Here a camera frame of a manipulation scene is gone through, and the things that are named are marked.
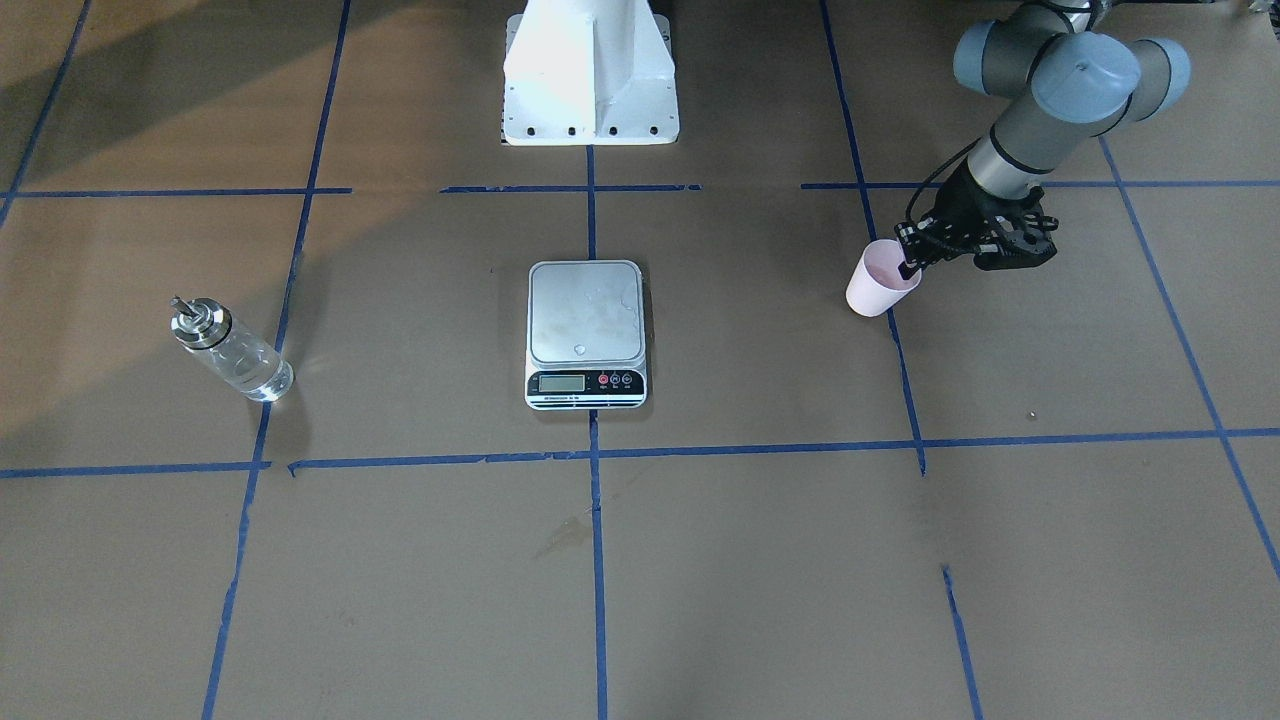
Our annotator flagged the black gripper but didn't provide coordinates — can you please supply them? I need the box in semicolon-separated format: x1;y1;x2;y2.
897;167;1059;281

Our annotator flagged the pink plastic cup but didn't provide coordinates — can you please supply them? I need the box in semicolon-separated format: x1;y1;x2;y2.
845;240;923;318

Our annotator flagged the glass sauce dispenser bottle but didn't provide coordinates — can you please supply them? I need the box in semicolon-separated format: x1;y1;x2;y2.
170;296;294;404

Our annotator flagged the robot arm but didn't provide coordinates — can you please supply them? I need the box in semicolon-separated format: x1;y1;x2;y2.
893;1;1192;281

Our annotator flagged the digital kitchen scale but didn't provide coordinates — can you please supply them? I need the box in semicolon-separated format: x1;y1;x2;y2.
524;259;649;411

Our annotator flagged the brown paper table cover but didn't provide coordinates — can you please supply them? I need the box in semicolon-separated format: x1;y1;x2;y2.
1;1;1279;719

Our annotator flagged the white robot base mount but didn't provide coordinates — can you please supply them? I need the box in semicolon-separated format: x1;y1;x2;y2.
500;1;681;147

